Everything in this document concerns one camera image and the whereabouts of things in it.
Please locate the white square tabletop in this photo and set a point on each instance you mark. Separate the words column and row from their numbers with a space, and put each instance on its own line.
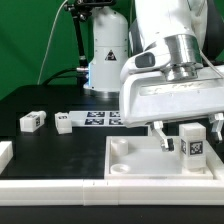
column 141, row 157

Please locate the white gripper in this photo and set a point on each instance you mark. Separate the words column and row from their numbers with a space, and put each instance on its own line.
column 146, row 96

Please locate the white marker plate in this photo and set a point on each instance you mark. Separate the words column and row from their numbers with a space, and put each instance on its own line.
column 95, row 118

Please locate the white U-shaped fence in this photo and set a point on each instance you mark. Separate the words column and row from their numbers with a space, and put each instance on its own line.
column 119, row 191

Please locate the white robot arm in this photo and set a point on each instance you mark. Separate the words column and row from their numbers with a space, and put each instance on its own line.
column 174, row 28

